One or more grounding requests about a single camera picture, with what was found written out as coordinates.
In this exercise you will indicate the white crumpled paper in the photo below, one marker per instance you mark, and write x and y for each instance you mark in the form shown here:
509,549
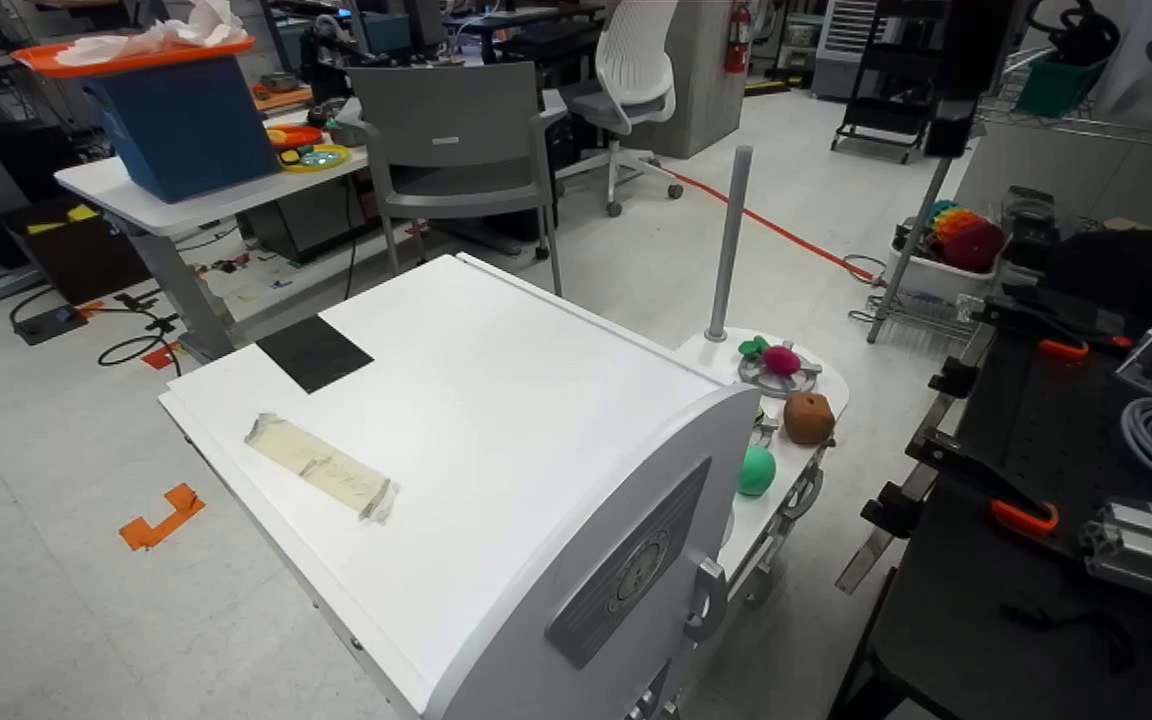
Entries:
160,37

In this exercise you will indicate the white plastic tub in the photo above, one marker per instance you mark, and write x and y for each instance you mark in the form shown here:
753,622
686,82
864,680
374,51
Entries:
941,278

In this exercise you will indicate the multicolour plush ball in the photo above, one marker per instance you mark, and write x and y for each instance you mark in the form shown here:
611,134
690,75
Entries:
967,243

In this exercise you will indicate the black work table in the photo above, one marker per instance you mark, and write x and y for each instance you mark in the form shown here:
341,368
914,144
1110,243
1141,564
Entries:
1043,587

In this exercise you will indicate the blue storage bin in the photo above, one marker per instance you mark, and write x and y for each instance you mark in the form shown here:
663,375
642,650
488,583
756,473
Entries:
182,125

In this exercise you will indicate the colourful toys pile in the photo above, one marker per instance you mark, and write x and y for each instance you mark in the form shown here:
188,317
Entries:
301,144

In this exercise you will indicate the pink fuzzy plushie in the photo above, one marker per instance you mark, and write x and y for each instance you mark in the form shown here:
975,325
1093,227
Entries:
780,360

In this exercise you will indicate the small green toy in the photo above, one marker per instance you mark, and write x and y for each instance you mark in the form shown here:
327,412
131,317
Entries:
753,350

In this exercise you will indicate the black power strip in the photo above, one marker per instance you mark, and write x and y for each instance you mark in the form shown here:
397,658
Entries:
50,323

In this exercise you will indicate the orange bin lid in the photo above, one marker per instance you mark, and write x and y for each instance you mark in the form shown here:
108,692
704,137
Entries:
139,58

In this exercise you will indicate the white desk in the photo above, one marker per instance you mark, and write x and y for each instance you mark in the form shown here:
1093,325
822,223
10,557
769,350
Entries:
188,213

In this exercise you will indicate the white office chair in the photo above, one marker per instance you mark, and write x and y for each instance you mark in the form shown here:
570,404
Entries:
630,82

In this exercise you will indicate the red fire extinguisher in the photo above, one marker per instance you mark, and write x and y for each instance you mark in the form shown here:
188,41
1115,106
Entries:
737,37

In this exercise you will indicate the green bin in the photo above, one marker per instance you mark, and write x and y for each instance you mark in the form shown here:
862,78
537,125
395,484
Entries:
1059,82

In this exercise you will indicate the white toy kitchen cabinet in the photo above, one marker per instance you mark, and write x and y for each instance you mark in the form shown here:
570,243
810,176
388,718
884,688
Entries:
497,443

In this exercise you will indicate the black rolling cart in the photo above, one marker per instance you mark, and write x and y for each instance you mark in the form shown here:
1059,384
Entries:
891,82

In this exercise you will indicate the green plushie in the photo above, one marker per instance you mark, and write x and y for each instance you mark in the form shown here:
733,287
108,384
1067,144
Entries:
753,473

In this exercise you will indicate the orange floor tape mark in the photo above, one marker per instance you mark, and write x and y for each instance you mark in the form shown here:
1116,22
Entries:
160,519

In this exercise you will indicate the grey upright pole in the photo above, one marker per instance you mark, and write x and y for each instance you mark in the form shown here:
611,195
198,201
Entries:
729,243

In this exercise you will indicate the grey tripod stand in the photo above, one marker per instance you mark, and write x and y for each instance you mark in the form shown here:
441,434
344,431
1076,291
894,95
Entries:
921,227

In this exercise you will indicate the black square patch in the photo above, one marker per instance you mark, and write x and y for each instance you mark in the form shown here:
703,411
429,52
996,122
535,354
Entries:
315,354

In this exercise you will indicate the grey plastic chair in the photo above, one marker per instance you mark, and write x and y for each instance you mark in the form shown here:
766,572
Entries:
459,144

